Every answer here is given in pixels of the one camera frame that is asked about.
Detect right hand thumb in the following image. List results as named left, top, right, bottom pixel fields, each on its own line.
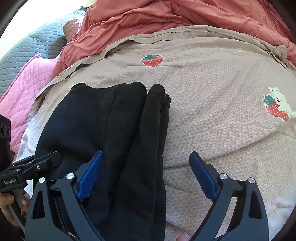
left=176, top=233, right=190, bottom=241

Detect beige strawberry bear quilt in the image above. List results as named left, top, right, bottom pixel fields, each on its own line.
left=16, top=26, right=295, bottom=240

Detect left hand red nails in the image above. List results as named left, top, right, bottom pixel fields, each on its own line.
left=1, top=189, right=31, bottom=230

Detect grey quilted pillow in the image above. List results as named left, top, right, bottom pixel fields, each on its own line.
left=1, top=7, right=87, bottom=95

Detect pink quilted blanket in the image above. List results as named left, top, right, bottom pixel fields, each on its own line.
left=1, top=53, right=63, bottom=153

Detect black pants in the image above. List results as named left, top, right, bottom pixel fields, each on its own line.
left=92, top=82, right=171, bottom=240

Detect coral red blanket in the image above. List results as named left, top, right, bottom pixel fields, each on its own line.
left=60, top=0, right=295, bottom=68

